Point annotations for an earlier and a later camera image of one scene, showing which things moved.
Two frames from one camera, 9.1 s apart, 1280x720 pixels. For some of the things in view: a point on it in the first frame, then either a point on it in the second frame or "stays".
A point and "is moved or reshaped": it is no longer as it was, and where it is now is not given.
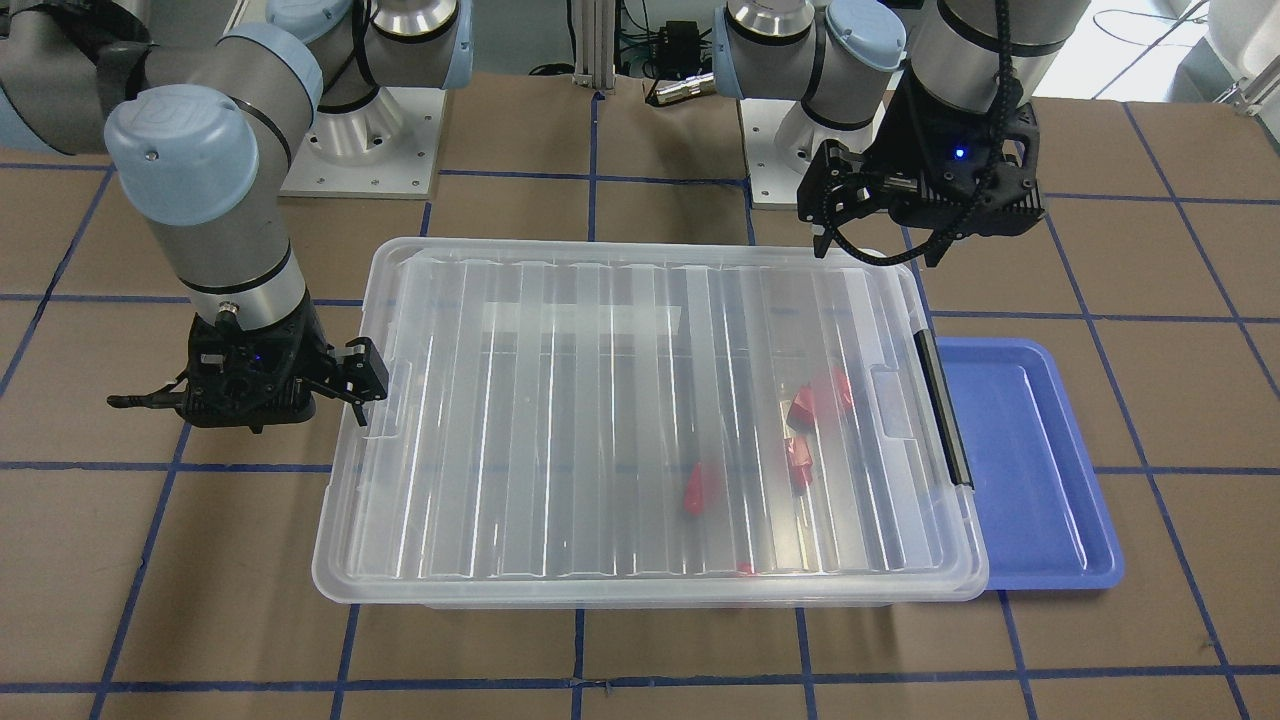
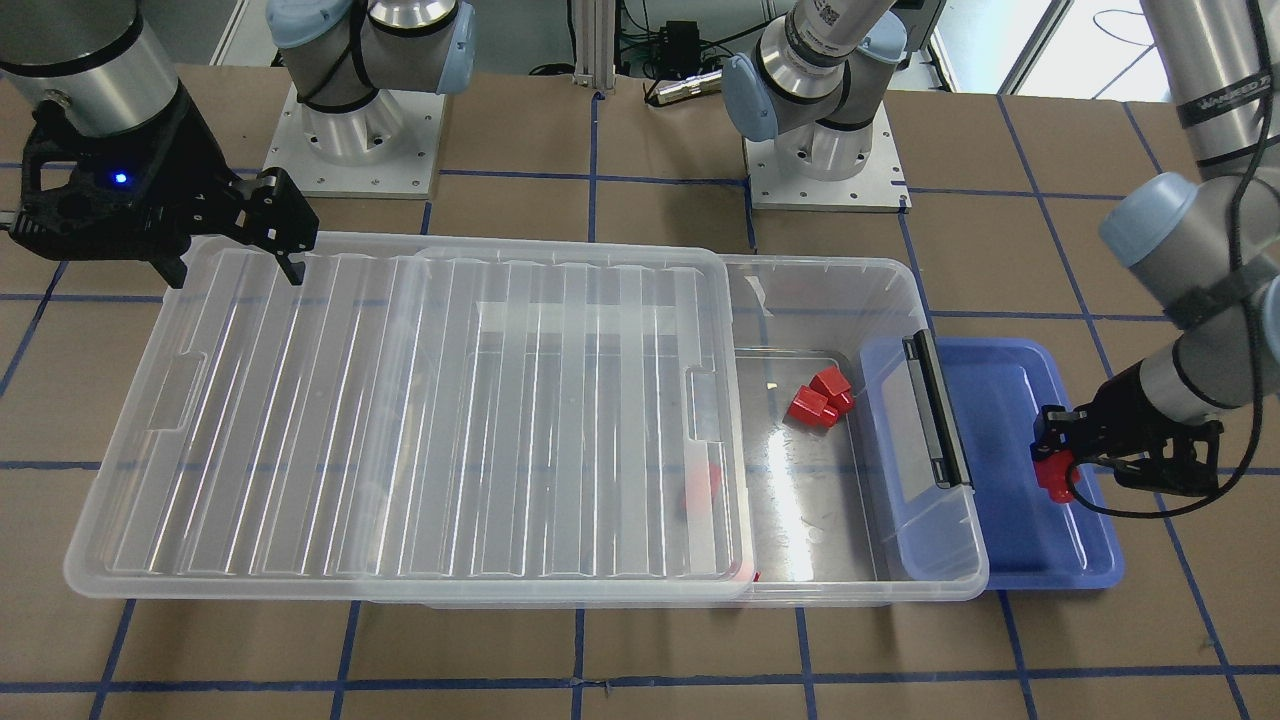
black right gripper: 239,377 → 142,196
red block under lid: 703,492 stays
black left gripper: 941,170 → 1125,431
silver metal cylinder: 687,88 stays
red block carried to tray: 800,465 → 1052,471
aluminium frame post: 595,27 stays
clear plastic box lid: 647,419 is moved or reshaped
